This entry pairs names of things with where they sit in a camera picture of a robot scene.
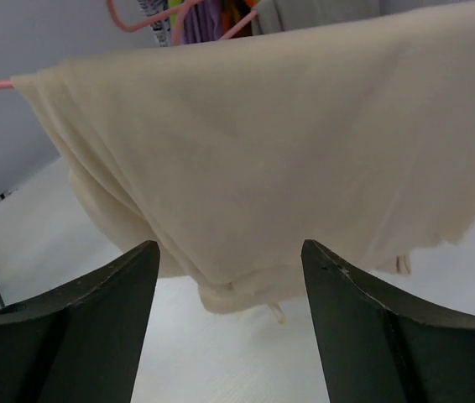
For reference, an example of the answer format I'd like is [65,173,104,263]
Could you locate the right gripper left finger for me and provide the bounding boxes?
[0,241,160,402]

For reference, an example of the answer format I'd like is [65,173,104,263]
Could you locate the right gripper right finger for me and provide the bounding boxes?
[301,240,475,402]

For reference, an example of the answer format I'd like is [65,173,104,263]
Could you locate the beige trousers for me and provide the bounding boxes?
[12,1,475,314]

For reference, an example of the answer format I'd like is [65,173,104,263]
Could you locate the pink wire hanger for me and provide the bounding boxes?
[0,0,258,90]

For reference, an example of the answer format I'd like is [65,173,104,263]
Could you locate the green hanger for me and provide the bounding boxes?
[167,0,184,8]

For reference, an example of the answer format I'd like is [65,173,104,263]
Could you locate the black white patterned garment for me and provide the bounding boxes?
[138,0,171,47]

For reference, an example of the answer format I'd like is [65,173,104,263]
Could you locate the purple garment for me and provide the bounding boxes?
[182,0,224,44]

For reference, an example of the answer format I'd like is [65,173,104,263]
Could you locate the grey garment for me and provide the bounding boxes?
[251,0,381,35]

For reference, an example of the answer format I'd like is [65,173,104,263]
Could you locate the orange black patterned garment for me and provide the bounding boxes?
[222,0,258,34]

